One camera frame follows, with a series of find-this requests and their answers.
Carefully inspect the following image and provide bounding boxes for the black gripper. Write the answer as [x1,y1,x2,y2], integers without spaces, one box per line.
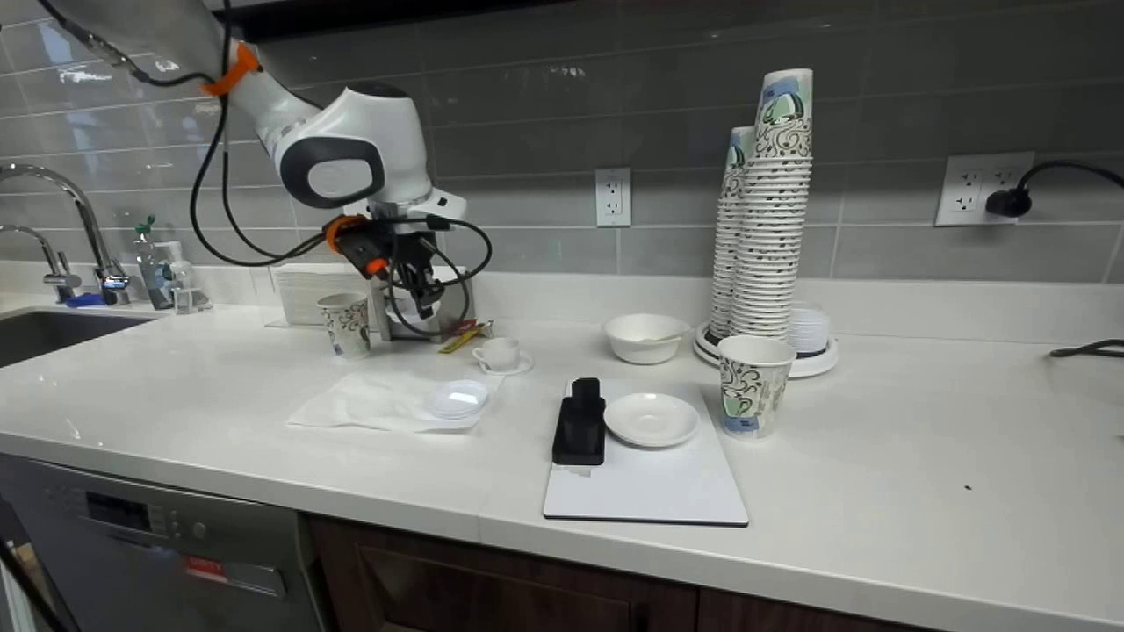
[366,215,464,341]

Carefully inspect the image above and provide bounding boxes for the patterned paper cup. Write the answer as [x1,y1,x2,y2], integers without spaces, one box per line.
[316,292,375,362]
[714,331,800,440]

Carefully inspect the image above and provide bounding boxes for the small white creamer cup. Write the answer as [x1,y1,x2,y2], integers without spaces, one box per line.
[472,334,531,379]

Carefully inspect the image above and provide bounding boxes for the white domed lid stack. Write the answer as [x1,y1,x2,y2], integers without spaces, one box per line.
[788,304,836,358]

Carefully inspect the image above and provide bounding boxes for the white cardboard napkin box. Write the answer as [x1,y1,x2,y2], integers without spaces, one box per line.
[383,262,483,347]

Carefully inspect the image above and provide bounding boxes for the white paper napkin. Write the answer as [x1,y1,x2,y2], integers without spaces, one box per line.
[287,365,513,440]

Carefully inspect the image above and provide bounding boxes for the small black device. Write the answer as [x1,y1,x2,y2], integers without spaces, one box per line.
[549,376,613,469]

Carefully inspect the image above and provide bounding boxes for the white bowl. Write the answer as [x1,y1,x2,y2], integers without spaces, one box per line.
[604,309,696,369]

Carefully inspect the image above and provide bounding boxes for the clear plastic bottle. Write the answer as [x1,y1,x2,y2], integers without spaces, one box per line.
[116,208,215,316]

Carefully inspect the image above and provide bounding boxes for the dark wood cabinet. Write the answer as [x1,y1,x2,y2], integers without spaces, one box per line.
[300,514,942,632]

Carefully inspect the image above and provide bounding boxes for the white rectangular board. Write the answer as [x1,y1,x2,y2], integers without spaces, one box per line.
[542,390,751,530]

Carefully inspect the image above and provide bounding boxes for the shorter stack of paper cups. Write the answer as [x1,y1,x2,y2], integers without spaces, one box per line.
[707,123,759,344]

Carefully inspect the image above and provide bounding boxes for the tall chrome faucet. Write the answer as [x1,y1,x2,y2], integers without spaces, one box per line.
[0,159,133,309]

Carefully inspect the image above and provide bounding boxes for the stainless steel dishwasher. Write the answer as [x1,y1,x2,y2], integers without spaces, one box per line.
[0,451,330,632]

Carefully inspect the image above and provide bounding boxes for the dark kitchen sink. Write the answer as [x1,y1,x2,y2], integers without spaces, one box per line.
[0,309,150,369]

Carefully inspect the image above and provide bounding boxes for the small chrome faucet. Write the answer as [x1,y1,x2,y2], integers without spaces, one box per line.
[0,221,81,304]

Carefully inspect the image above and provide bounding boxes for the tall stack of paper cups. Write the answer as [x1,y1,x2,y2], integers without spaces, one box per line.
[736,64,817,344]

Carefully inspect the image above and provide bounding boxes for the white round plate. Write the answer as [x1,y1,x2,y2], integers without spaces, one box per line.
[691,320,844,384]

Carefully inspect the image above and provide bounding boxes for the black robot cable orange ties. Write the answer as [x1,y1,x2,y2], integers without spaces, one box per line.
[186,0,498,344]

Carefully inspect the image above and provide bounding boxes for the white single wall outlet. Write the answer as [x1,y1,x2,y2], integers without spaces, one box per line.
[594,164,636,232]

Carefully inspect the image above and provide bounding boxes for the white double wall outlet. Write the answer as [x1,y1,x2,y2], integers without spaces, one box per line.
[932,151,1040,229]

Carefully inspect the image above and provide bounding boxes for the black plug with cable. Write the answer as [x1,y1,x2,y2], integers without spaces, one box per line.
[985,153,1124,221]

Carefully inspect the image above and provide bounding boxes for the black cable on counter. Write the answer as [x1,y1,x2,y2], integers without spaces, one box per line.
[1047,334,1124,362]

